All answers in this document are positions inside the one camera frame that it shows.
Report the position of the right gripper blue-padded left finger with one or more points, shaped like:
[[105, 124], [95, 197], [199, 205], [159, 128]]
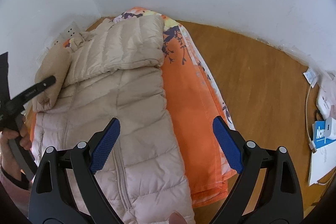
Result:
[[51, 199]]

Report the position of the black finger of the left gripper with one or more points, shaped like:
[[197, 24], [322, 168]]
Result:
[[31, 92]]

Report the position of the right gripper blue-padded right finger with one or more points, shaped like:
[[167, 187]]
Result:
[[280, 199]]

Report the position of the beige quilted down jacket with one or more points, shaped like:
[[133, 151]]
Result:
[[111, 72]]

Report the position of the pink left sleeve forearm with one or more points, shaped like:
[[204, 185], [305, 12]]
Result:
[[18, 190]]

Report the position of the person's left hand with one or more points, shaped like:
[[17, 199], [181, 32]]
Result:
[[8, 161]]

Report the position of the person's right hand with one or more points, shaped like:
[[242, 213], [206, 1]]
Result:
[[177, 218]]

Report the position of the white paper sheet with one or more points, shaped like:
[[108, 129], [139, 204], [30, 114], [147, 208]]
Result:
[[322, 162]]

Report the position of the blue and white box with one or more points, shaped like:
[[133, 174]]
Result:
[[324, 132]]

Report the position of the white power adapter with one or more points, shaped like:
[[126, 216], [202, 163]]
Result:
[[325, 105]]

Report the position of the orange floral folded blanket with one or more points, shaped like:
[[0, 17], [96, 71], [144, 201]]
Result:
[[193, 101]]

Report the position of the small white plastic packet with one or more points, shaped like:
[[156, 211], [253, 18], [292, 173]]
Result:
[[311, 76]]

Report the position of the white middle wall socket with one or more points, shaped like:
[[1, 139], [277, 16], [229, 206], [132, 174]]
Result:
[[56, 42]]

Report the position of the white double wall socket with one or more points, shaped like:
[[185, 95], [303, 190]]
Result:
[[70, 31]]

